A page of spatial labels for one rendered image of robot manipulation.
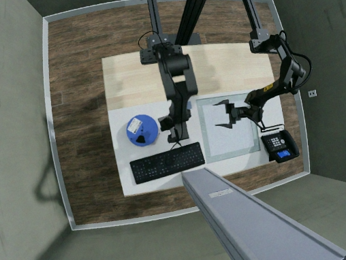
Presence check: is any black desk telephone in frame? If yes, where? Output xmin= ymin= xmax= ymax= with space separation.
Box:
xmin=261 ymin=128 xmax=300 ymax=163

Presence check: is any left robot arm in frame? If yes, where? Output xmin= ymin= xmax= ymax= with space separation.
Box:
xmin=243 ymin=34 xmax=306 ymax=123

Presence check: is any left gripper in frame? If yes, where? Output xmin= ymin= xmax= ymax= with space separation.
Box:
xmin=214 ymin=99 xmax=245 ymax=129

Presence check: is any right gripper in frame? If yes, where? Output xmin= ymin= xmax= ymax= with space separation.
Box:
xmin=158 ymin=115 xmax=177 ymax=143

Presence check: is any black keyboard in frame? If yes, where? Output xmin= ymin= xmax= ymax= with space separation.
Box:
xmin=129 ymin=142 xmax=205 ymax=184

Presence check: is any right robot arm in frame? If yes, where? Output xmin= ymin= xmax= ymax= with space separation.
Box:
xmin=140 ymin=42 xmax=198 ymax=141

